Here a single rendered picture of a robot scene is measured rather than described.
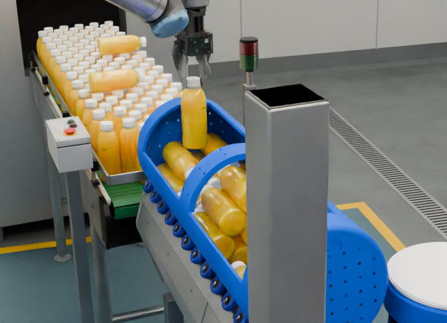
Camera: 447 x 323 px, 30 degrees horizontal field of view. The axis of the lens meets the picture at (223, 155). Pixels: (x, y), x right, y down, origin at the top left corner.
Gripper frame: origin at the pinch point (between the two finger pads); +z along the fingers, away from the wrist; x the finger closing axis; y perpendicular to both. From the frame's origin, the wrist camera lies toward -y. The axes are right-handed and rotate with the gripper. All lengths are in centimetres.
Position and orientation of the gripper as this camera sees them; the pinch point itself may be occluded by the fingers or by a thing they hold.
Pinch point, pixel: (192, 81)
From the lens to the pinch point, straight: 217.9
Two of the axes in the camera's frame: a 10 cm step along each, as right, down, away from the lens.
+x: 9.4, -1.5, 3.0
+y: 3.4, 3.3, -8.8
